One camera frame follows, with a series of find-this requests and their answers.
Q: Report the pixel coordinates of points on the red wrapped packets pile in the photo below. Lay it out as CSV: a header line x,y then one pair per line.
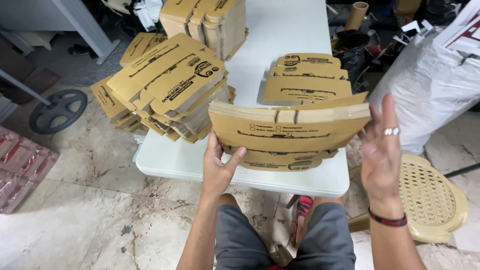
x,y
20,168

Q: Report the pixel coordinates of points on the cardboard tube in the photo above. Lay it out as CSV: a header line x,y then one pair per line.
x,y
356,15

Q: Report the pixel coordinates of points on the black weight plate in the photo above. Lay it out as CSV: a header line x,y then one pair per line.
x,y
58,111

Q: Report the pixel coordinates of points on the grey metal desk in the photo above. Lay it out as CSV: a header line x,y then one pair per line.
x,y
56,22

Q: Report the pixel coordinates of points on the grey shorts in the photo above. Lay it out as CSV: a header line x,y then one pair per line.
x,y
285,240

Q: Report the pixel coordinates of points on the black plastic bag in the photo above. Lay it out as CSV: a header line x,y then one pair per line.
x,y
350,48

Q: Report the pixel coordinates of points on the stack of cartons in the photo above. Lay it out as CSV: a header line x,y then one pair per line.
x,y
285,131

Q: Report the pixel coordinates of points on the white folding table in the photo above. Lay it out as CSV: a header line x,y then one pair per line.
x,y
262,165

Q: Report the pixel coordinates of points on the upright bundle of folded cartons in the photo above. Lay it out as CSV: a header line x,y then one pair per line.
x,y
210,24

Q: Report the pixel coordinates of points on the person's left hand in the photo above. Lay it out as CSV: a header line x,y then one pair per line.
x,y
215,170

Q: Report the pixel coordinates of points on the black and red wristband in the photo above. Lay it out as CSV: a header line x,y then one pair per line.
x,y
388,219

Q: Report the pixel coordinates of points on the beige plastic chair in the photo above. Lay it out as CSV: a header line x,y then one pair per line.
x,y
427,198

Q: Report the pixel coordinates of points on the small pile of flat cartons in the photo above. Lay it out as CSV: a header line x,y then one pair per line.
x,y
305,84

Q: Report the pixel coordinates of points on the red and black slipper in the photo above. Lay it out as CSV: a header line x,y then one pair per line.
x,y
302,215

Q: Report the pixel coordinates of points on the large white plastic sack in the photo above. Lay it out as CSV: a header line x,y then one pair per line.
x,y
423,90

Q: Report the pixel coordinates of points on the person's right hand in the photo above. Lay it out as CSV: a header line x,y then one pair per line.
x,y
380,161

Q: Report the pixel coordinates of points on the white and red cardboard sheets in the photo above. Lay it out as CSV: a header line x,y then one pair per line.
x,y
461,32

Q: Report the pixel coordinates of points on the white plastic bag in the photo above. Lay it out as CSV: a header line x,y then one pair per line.
x,y
148,13

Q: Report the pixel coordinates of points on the large heap of folded cartons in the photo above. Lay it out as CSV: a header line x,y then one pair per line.
x,y
168,88

